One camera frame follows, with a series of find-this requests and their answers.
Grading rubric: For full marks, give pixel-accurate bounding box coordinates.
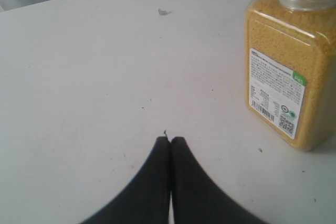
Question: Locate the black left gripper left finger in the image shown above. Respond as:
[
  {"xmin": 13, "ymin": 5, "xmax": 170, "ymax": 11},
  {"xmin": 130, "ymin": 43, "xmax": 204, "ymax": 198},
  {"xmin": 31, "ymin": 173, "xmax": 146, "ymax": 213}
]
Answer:
[{"xmin": 84, "ymin": 136, "xmax": 171, "ymax": 223}]

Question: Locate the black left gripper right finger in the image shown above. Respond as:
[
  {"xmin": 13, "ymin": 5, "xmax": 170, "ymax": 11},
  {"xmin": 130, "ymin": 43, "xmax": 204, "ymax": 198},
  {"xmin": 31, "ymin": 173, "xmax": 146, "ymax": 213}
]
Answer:
[{"xmin": 171, "ymin": 137, "xmax": 260, "ymax": 223}]

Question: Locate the millet bottle with white cap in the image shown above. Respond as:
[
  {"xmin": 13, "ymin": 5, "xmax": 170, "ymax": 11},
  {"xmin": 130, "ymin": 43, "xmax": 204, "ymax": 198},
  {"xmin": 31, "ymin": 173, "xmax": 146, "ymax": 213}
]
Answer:
[{"xmin": 245, "ymin": 0, "xmax": 335, "ymax": 151}]

